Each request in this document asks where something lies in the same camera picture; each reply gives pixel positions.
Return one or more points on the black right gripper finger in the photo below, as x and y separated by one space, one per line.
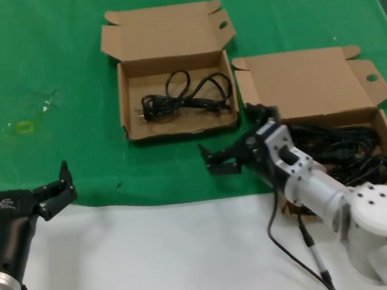
222 163
265 113

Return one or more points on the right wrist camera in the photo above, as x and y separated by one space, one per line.
266 130

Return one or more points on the open cardboard box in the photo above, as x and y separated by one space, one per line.
171 45

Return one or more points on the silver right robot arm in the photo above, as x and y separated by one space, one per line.
355 212

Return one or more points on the green table cloth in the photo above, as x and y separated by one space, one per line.
79 161

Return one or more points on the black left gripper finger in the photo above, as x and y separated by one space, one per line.
57 197

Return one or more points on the small white scrap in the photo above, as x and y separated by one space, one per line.
44 109

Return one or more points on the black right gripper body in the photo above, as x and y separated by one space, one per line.
254 160

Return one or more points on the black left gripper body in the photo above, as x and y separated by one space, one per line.
12 228

